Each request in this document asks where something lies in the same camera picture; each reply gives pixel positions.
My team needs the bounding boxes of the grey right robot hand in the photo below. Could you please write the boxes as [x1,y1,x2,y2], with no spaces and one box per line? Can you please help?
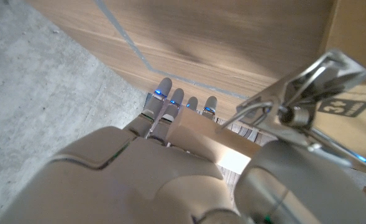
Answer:
[0,77,366,224]

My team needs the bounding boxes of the long wooden stick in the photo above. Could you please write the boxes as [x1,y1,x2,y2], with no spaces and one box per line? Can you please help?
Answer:
[165,48,366,178]

